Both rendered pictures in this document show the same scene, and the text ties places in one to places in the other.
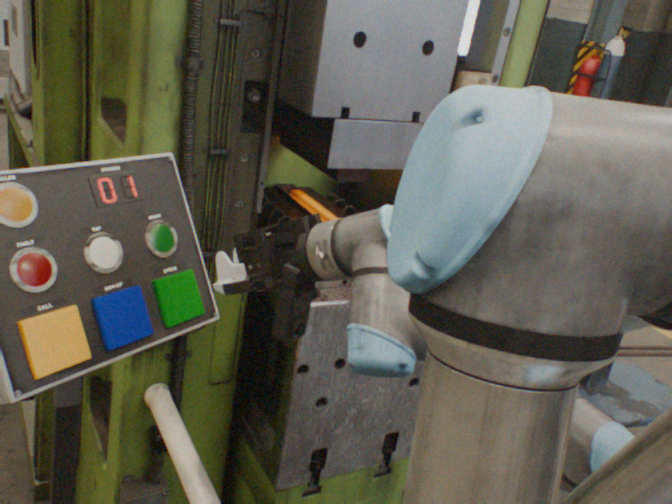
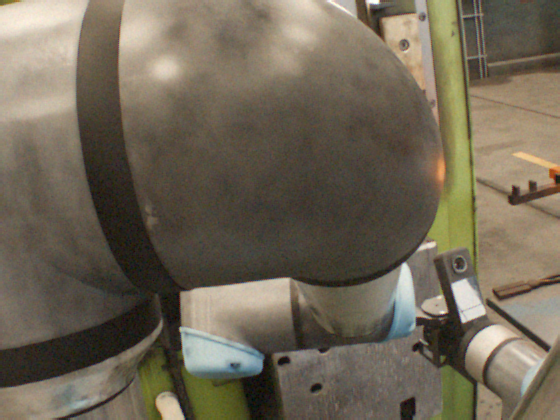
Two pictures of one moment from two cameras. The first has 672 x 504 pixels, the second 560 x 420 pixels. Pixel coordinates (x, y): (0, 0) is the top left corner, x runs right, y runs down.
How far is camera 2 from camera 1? 0.32 m
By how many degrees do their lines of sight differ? 14
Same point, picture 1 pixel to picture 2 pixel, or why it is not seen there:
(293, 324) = (176, 331)
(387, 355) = (212, 357)
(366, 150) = not seen: hidden behind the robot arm
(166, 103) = not seen: hidden behind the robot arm
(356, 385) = (351, 364)
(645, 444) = (534, 389)
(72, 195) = not seen: outside the picture
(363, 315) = (186, 316)
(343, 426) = (349, 405)
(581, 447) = (513, 395)
